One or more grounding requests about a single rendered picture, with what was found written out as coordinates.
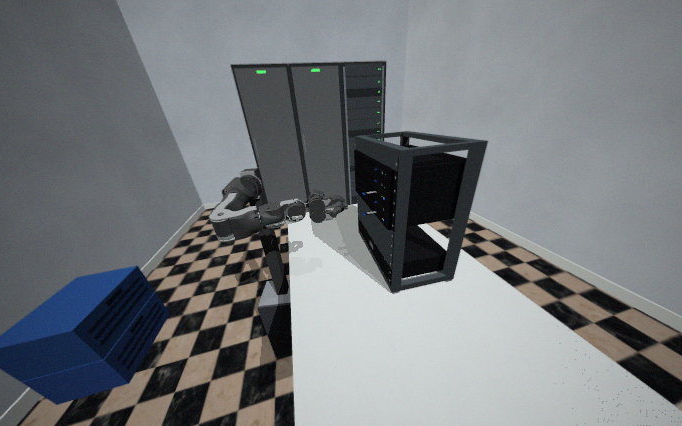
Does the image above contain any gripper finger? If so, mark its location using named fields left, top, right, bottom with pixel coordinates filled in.
left=322, top=195, right=348, bottom=207
left=325, top=202, right=348, bottom=221

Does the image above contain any black server rack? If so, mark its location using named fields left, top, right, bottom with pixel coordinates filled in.
left=354, top=131, right=488, bottom=294

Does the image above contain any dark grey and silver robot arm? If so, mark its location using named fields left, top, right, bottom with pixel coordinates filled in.
left=209, top=171, right=306, bottom=242

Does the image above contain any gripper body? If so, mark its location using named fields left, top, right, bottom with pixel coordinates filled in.
left=304, top=189, right=326, bottom=223

